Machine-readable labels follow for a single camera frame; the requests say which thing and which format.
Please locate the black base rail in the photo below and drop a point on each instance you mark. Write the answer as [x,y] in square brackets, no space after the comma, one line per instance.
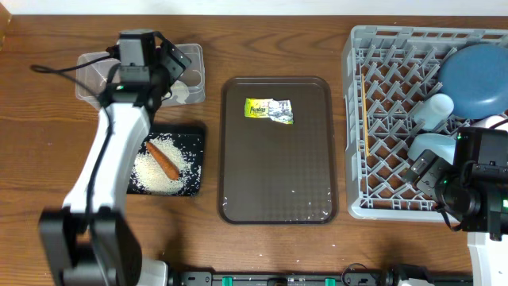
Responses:
[355,274]

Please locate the light blue cup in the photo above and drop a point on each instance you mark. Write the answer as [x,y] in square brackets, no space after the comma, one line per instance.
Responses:
[434,111]

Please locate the light blue small bowl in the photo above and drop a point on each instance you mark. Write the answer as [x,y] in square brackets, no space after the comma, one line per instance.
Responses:
[443,146]

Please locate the yellow green snack wrapper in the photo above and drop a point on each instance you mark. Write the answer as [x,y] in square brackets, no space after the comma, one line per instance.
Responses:
[277,110]

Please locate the clear plastic container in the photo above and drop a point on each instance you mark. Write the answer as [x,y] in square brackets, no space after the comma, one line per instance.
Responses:
[95,75]

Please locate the brown serving tray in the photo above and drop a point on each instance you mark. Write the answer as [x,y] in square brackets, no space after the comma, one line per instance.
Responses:
[274,173]

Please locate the white tissue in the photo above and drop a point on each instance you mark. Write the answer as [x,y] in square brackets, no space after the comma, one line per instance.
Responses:
[178,94]

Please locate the pile of white rice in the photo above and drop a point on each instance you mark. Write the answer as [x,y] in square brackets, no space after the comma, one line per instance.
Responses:
[155,178]

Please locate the grey dishwasher rack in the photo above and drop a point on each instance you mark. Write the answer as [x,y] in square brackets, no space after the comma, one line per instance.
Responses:
[400,66]

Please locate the pink cup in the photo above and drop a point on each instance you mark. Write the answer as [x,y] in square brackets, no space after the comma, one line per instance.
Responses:
[488,122]

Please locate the wooden chopstick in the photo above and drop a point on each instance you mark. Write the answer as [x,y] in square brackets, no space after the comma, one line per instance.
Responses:
[365,117]

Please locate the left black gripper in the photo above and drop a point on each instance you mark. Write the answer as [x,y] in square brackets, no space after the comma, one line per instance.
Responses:
[175,57]

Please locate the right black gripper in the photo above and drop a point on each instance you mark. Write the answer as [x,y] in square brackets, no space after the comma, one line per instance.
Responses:
[425,174]

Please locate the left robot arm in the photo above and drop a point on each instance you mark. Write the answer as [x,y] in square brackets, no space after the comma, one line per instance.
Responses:
[88,241]

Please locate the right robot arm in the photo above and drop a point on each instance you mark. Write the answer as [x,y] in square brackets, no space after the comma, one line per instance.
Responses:
[488,258]

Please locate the dark blue bowl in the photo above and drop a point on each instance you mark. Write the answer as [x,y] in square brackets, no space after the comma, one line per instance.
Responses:
[475,78]

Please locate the black rectangular tray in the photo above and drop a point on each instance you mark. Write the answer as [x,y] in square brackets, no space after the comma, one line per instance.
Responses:
[194,143]

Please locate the orange carrot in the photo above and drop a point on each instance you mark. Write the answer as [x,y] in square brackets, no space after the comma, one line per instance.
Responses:
[169,169]

